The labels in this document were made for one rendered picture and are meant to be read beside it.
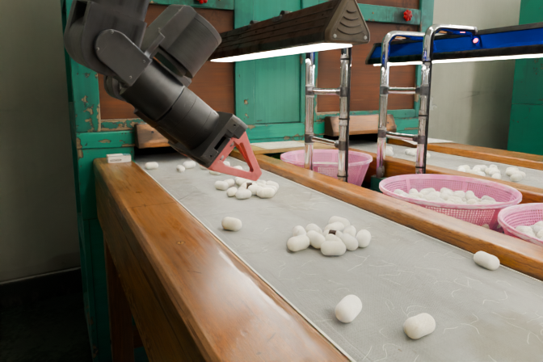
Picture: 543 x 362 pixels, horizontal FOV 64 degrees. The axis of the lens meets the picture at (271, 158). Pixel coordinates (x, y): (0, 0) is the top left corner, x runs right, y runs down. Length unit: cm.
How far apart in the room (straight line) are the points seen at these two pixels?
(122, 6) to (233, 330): 32
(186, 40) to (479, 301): 44
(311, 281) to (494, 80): 354
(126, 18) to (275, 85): 109
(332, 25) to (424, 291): 40
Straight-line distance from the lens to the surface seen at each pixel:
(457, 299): 55
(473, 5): 376
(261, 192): 91
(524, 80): 357
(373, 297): 53
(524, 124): 357
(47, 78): 215
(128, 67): 48
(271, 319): 42
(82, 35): 47
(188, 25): 52
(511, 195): 99
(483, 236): 69
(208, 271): 52
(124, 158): 126
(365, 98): 175
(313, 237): 64
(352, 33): 72
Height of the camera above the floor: 98
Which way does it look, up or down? 10 degrees down
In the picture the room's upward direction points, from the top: straight up
